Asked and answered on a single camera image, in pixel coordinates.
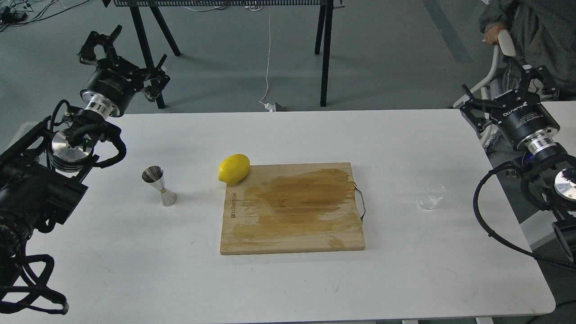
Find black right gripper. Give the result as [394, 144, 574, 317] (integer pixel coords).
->
[459, 61, 560, 151]

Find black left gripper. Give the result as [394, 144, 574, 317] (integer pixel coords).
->
[78, 25, 171, 118]

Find steel double jigger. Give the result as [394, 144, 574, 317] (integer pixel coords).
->
[141, 166, 178, 207]

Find small clear glass cup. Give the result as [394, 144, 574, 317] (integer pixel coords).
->
[416, 182, 446, 211]

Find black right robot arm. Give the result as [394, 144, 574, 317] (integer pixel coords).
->
[459, 66, 576, 271]

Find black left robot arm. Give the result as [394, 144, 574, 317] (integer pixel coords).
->
[0, 25, 170, 315]

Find white office chair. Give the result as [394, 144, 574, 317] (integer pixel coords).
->
[449, 30, 516, 152]

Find white side table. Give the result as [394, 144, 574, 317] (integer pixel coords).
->
[542, 101, 576, 156]

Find person in grey hoodie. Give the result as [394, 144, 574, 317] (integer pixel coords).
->
[479, 0, 576, 101]

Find yellow lemon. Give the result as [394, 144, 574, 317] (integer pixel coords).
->
[217, 154, 250, 185]

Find wooden cutting board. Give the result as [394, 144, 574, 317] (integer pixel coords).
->
[220, 162, 365, 256]

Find black metal table frame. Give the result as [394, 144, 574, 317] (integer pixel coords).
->
[102, 0, 346, 110]

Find black floor cables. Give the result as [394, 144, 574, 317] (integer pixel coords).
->
[0, 0, 90, 32]

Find white power cable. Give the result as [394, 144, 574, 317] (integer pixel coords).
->
[258, 5, 286, 113]

